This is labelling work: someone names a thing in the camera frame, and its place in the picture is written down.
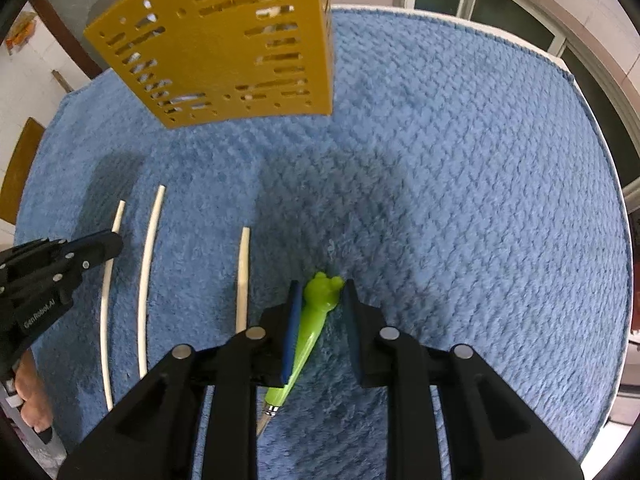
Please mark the green bear-handle fork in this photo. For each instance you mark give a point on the green bear-handle fork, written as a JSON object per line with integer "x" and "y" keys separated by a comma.
{"x": 320, "y": 296}

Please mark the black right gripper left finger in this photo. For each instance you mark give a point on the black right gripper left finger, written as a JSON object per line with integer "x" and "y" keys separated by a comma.
{"x": 153, "y": 431}

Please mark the kitchen cabinet glass doors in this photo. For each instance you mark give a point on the kitchen cabinet glass doors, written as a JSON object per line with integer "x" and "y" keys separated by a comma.
{"x": 596, "y": 40}

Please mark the yellow perforated utensil holder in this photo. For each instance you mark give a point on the yellow perforated utensil holder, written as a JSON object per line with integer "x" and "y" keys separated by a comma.
{"x": 196, "y": 61}

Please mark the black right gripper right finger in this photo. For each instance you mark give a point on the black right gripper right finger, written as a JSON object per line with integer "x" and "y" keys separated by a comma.
{"x": 449, "y": 414}

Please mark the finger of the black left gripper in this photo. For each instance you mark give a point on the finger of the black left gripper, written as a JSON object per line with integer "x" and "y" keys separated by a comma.
{"x": 90, "y": 251}

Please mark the person's left hand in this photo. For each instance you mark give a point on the person's left hand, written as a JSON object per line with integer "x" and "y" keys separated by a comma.
{"x": 36, "y": 409}

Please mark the blue textured cloth mat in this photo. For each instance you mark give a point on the blue textured cloth mat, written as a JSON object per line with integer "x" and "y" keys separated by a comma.
{"x": 460, "y": 182}

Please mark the bamboo chopstick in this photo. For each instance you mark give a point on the bamboo chopstick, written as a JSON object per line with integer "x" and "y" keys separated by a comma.
{"x": 144, "y": 283}
{"x": 103, "y": 333}
{"x": 242, "y": 280}

